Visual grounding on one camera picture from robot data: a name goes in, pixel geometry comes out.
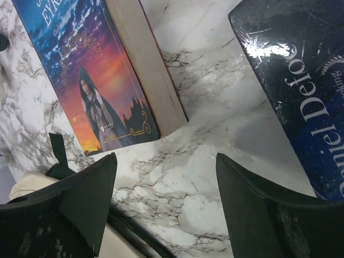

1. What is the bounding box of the dark purple book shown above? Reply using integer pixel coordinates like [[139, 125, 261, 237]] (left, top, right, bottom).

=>
[[228, 0, 343, 201]]

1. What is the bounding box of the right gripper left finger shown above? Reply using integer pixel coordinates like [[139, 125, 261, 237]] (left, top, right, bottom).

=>
[[1, 153, 117, 257]]

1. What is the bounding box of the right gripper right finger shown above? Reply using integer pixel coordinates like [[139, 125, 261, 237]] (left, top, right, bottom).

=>
[[216, 153, 343, 257]]

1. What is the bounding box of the beige student backpack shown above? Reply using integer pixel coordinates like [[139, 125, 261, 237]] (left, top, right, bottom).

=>
[[9, 133, 175, 257]]

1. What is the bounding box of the Jane Eyre blue book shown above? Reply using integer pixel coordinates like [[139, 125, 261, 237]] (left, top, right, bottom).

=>
[[13, 1, 188, 156]]

